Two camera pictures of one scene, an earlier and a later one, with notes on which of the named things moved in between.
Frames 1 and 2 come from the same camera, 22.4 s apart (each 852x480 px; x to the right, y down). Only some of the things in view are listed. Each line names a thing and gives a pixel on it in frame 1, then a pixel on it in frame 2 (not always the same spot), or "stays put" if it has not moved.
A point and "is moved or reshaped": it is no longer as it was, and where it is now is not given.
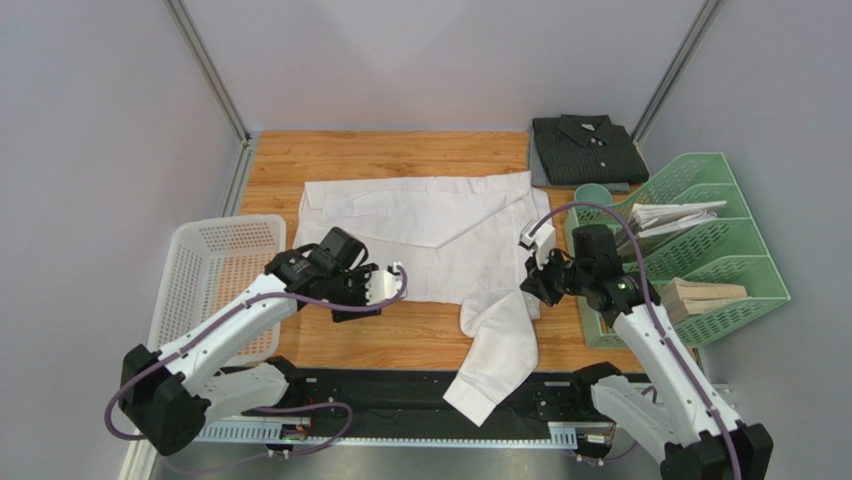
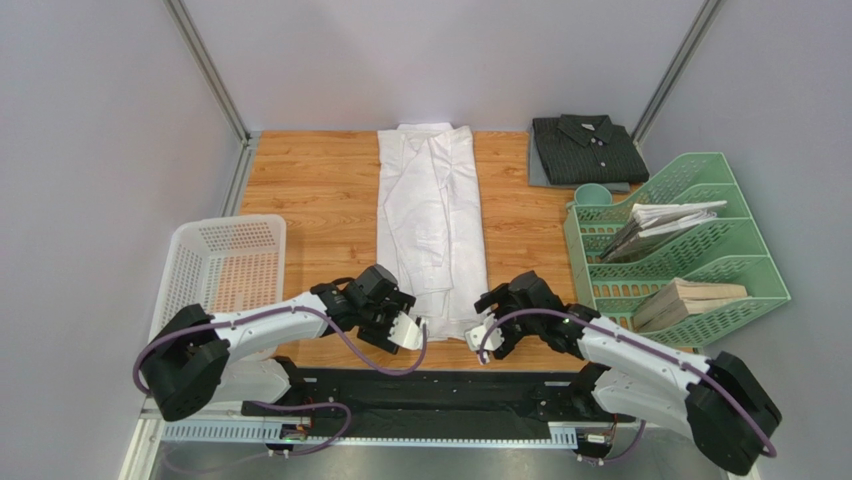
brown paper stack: x=683 y=297 stays put
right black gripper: x=544 y=280 -> x=501 y=318
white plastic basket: x=209 y=263 stays put
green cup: x=593 y=192 stays put
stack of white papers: x=650 y=219 stays put
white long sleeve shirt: x=459 y=240 is moved or reshaped
